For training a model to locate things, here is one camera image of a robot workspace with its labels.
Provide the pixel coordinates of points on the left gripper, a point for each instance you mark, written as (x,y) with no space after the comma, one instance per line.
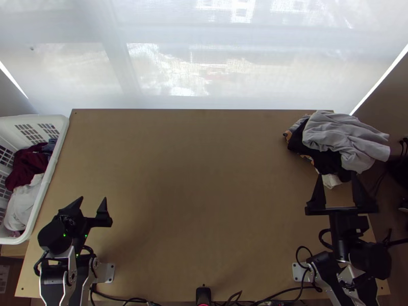
(95,222)

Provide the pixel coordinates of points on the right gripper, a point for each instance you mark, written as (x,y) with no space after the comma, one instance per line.
(342,223)

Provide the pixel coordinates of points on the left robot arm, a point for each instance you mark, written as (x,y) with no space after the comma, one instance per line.
(52,237)

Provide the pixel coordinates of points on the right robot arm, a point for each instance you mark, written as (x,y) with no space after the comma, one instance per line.
(369,259)

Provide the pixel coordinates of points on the heap of clothes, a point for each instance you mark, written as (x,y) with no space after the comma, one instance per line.
(338,137)
(25,165)

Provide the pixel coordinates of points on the white laundry basket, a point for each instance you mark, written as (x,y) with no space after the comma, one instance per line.
(54,159)

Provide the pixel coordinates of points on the white sheer curtain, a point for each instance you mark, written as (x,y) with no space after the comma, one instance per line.
(204,54)

